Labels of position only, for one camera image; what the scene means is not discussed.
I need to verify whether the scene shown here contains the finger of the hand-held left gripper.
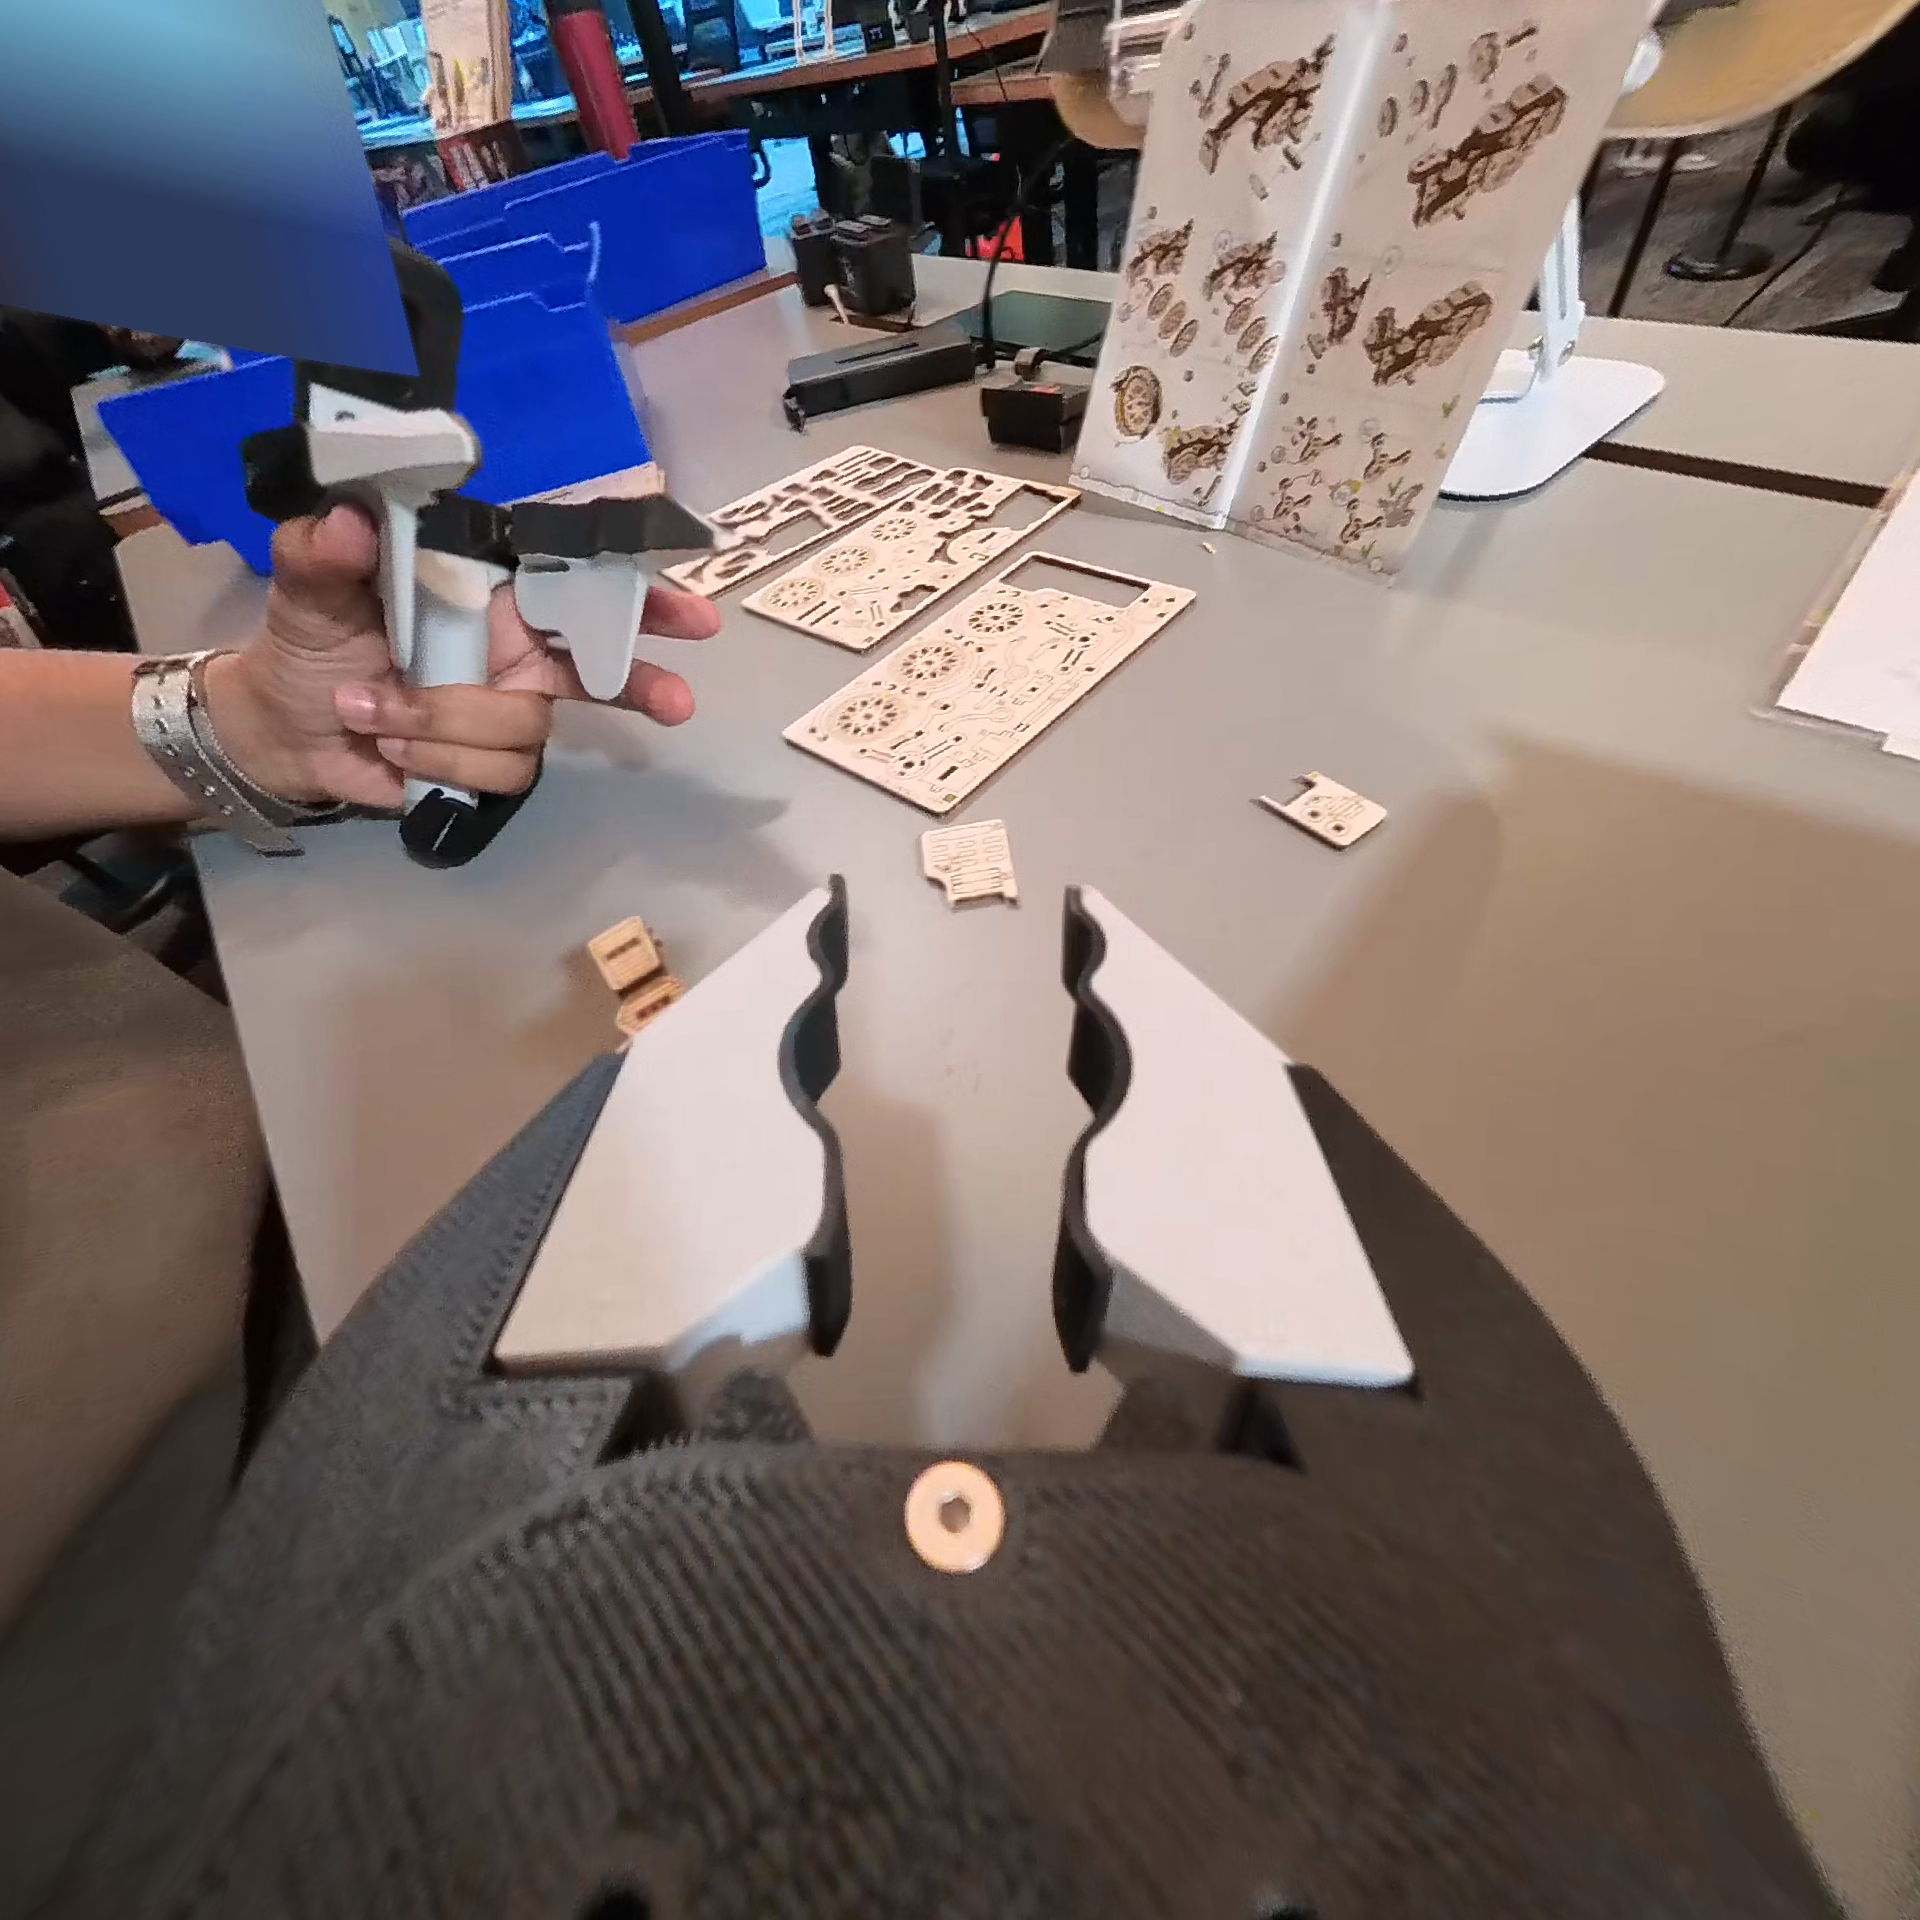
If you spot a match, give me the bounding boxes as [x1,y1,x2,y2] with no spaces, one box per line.
[424,497,721,702]
[242,374,485,518]

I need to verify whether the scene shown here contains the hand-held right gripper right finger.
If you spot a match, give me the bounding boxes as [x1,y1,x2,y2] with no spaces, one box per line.
[1050,883,1417,1389]

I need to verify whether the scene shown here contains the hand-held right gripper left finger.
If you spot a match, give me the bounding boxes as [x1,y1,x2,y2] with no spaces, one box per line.
[490,873,855,1380]

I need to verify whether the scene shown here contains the partly built wooden model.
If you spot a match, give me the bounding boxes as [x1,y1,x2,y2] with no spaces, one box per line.
[586,917,696,1040]

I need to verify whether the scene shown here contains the wooden puzzle sheet small wheels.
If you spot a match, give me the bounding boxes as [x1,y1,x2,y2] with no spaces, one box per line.
[744,472,1082,654]

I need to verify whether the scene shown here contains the grey desk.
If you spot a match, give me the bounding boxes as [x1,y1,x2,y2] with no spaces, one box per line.
[113,248,1920,1920]

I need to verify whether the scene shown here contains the person's left hand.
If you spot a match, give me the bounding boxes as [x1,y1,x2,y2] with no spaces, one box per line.
[200,507,723,818]

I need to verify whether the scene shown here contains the blue plastic bin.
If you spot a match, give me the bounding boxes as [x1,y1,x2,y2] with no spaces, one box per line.
[401,131,768,322]
[97,224,656,583]

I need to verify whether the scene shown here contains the dark printed box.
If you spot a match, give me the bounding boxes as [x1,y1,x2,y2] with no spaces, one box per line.
[368,126,520,212]

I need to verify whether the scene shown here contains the wooden puzzle sheet large cutouts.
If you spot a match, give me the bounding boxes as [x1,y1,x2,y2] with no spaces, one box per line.
[658,445,985,600]

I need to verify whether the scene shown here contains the printed cardboard box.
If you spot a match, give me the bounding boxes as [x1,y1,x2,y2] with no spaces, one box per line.
[419,0,520,140]

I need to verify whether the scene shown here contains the red cylinder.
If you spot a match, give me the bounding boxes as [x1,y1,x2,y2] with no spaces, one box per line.
[543,0,642,164]

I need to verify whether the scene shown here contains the silver wristband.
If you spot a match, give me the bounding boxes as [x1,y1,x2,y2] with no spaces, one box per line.
[132,649,354,859]

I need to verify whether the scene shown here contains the long black case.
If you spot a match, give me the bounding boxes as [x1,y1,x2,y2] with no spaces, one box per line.
[784,333,987,435]

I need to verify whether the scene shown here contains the small notched wooden piece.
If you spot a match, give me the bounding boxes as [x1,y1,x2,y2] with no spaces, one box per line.
[1256,772,1389,850]

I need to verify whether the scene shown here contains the wooden puzzle sheet rectangular window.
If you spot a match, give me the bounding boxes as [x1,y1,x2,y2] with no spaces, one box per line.
[784,550,1201,814]

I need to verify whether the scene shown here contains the small slotted wooden piece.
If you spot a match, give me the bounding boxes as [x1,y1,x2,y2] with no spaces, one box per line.
[918,818,1022,909]

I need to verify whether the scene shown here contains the small black box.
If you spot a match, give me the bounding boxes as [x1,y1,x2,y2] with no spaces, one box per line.
[981,374,1107,454]

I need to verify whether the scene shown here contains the black flat device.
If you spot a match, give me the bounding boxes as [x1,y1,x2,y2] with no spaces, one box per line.
[974,288,1121,364]

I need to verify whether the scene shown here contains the printed instruction booklet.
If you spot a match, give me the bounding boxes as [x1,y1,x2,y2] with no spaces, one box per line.
[1072,0,1613,578]

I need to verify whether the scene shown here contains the book stand with white base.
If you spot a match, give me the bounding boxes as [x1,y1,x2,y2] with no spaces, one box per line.
[1045,0,1883,505]

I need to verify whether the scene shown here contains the papers in plastic sleeve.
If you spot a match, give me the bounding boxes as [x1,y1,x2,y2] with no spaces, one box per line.
[1755,466,1920,753]

